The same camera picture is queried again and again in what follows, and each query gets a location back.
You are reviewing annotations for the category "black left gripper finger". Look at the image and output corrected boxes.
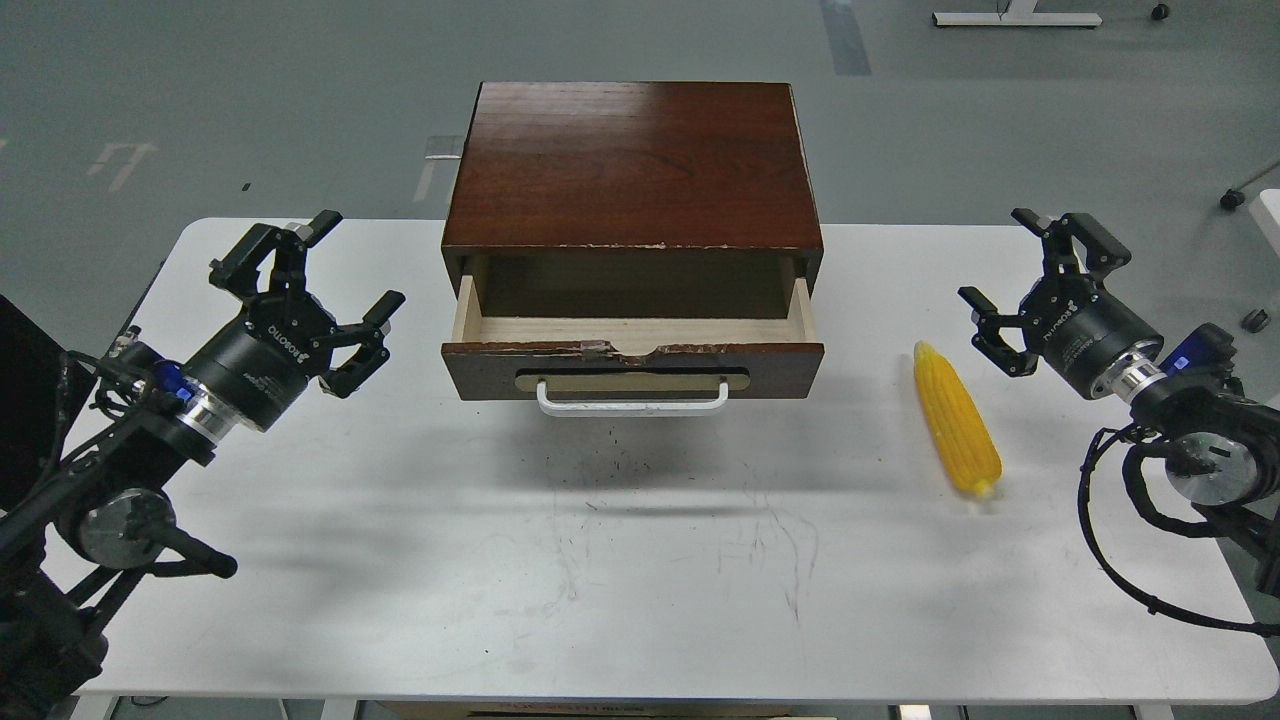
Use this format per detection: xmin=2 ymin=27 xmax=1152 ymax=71
xmin=317 ymin=290 xmax=406 ymax=398
xmin=209 ymin=210 xmax=344 ymax=299

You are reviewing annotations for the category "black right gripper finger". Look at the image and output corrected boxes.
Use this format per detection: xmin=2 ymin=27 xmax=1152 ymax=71
xmin=1011 ymin=208 xmax=1132 ymax=284
xmin=957 ymin=286 xmax=1039 ymax=377

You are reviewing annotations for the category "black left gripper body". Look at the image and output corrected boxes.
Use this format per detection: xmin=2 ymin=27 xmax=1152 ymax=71
xmin=184 ymin=293 xmax=335 ymax=432

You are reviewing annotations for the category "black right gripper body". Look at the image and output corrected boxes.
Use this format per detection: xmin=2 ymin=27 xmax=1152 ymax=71
xmin=1020 ymin=275 xmax=1165 ymax=400

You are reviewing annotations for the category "yellow corn cob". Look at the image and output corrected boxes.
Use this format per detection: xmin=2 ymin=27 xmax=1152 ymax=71
xmin=913 ymin=341 xmax=1004 ymax=498

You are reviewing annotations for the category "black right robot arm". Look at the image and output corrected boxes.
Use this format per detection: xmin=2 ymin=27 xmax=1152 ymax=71
xmin=959 ymin=208 xmax=1277 ymax=596

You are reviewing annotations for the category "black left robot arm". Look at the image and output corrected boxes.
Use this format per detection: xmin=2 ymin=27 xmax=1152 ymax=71
xmin=3 ymin=210 xmax=404 ymax=719

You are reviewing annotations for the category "wooden drawer with front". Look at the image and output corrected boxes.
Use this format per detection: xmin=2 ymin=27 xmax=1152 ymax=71
xmin=442 ymin=252 xmax=826 ymax=401

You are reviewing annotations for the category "black caster wheel right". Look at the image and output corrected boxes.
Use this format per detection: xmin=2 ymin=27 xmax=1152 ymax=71
xmin=1219 ymin=160 xmax=1279 ymax=211

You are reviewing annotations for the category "black caster near table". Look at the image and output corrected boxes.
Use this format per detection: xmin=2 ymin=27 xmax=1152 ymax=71
xmin=1239 ymin=307 xmax=1274 ymax=334

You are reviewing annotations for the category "black panel left edge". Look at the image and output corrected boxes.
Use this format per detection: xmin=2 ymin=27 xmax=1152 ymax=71
xmin=1 ymin=297 xmax=63 ymax=512

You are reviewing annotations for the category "dark wooden cabinet box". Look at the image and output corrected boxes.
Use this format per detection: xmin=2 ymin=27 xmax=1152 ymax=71
xmin=440 ymin=81 xmax=824 ymax=286

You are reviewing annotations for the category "white table base background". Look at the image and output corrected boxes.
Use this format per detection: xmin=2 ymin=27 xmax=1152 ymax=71
xmin=931 ymin=1 xmax=1103 ymax=29

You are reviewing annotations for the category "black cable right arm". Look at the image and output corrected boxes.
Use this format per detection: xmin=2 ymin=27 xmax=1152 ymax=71
xmin=1076 ymin=425 xmax=1280 ymax=638

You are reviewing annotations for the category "white drawer handle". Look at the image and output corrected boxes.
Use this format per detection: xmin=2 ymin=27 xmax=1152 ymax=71
xmin=535 ymin=379 xmax=730 ymax=418

